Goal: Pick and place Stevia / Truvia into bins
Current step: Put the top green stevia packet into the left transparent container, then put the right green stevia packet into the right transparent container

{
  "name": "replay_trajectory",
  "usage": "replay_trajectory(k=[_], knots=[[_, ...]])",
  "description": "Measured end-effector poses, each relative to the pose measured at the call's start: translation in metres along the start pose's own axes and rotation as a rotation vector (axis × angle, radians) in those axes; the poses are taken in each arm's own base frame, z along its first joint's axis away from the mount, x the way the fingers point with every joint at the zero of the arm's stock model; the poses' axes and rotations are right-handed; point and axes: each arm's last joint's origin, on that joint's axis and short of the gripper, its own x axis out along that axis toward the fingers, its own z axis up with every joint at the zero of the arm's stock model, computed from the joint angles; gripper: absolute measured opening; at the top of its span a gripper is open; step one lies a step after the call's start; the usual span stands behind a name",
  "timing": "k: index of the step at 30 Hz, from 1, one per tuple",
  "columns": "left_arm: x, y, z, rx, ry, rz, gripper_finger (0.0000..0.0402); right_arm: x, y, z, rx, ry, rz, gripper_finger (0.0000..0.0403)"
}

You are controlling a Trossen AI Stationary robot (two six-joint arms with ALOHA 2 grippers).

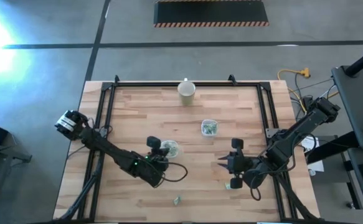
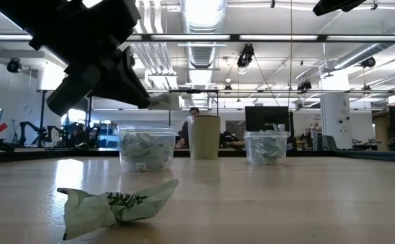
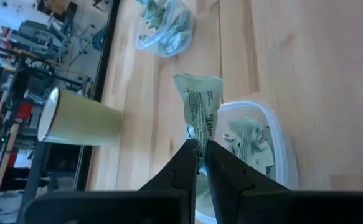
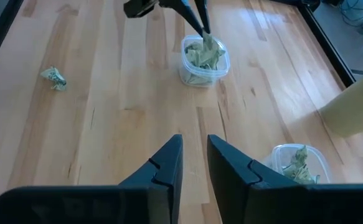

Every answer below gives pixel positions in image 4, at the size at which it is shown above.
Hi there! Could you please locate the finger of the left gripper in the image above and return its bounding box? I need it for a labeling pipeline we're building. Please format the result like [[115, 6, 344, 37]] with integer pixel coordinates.
[[158, 0, 205, 38], [194, 0, 212, 35]]

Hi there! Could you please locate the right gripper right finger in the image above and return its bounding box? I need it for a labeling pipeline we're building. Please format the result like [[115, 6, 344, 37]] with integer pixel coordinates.
[[206, 134, 363, 224]]

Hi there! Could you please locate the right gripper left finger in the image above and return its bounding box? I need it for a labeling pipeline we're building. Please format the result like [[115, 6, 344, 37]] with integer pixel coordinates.
[[0, 134, 184, 224]]

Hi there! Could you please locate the small clear plastic bin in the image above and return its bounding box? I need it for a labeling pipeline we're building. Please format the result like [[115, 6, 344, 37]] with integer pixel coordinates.
[[269, 143, 332, 185]]

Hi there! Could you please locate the large clear plastic bin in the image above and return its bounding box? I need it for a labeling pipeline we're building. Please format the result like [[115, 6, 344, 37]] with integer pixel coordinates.
[[179, 34, 232, 88]]

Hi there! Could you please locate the beige mug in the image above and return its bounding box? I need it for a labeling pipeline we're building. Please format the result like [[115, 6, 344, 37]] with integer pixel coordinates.
[[319, 65, 363, 139]]

